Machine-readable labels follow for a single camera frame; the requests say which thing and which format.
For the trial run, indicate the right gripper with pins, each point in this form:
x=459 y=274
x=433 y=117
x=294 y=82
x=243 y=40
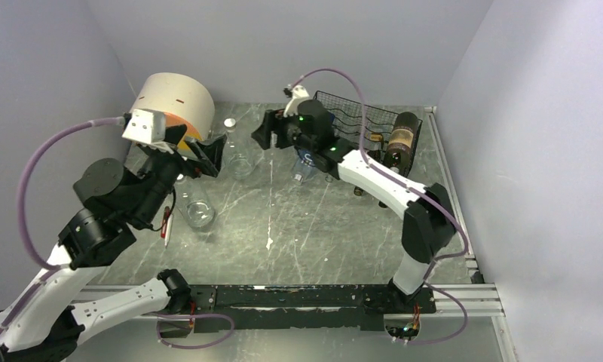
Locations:
x=273 y=119

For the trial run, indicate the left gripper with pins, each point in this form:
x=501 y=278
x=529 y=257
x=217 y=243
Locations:
x=169 y=145

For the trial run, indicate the clear bottle silver cap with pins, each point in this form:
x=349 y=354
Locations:
x=238 y=159

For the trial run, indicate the blue square bottle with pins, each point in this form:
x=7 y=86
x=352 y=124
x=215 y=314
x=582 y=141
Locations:
x=306 y=167

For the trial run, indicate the dark green wine bottle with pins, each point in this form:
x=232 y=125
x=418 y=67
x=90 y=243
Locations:
x=392 y=161

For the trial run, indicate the dark bottle black neck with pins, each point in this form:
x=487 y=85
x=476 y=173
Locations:
x=403 y=139

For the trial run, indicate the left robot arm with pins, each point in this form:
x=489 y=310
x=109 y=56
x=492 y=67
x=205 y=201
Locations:
x=45 y=323

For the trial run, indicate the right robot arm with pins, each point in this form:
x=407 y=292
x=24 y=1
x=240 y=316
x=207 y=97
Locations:
x=428 y=225

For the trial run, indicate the clear bottle white cap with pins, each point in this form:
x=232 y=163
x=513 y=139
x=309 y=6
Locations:
x=193 y=203

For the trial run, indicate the cream and orange cylinder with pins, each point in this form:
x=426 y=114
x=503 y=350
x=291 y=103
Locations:
x=183 y=99

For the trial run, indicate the red and white pen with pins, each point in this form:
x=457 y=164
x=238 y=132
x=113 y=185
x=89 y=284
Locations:
x=167 y=225

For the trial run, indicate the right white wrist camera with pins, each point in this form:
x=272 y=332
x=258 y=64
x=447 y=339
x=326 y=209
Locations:
x=297 y=95

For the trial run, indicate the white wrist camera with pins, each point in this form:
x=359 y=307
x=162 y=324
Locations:
x=147 y=127
x=297 y=95

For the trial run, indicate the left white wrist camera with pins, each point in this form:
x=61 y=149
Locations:
x=147 y=127

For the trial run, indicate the black wire wine rack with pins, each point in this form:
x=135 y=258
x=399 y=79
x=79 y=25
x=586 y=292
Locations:
x=349 y=122

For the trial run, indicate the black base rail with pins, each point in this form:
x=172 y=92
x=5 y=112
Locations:
x=369 y=307

